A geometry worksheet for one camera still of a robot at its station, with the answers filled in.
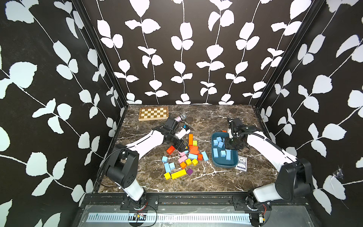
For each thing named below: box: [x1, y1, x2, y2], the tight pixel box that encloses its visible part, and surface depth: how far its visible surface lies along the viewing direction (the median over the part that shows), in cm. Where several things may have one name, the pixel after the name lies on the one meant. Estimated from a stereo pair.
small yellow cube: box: [163, 172, 172, 181], surface depth 83 cm
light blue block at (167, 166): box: [164, 162, 171, 173], surface depth 87 cm
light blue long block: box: [225, 149, 232, 161], surface depth 92 cm
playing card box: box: [235, 155, 248, 172], surface depth 88 cm
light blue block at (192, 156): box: [188, 153, 199, 160], surface depth 92 cm
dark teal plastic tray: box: [211, 131, 239, 169], surface depth 92 cm
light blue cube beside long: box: [169, 162, 176, 170], surface depth 87 cm
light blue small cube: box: [220, 150, 227, 158], surface depth 92 cm
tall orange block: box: [188, 133, 194, 146], surface depth 100 cm
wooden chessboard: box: [138, 105, 169, 122], surface depth 113 cm
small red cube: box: [197, 153, 203, 161], surface depth 92 cm
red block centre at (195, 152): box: [190, 150, 200, 156], surface depth 95 cm
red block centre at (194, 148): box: [189, 145, 199, 151], surface depth 96 cm
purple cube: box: [186, 167, 194, 176], surface depth 86 cm
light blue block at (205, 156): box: [201, 151, 209, 162], surface depth 92 cm
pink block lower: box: [177, 154, 189, 164], surface depth 91 cm
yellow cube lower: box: [191, 158, 199, 166], surface depth 89 cm
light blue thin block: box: [212, 148, 219, 158], surface depth 94 cm
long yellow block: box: [171, 168, 187, 180], surface depth 85 cm
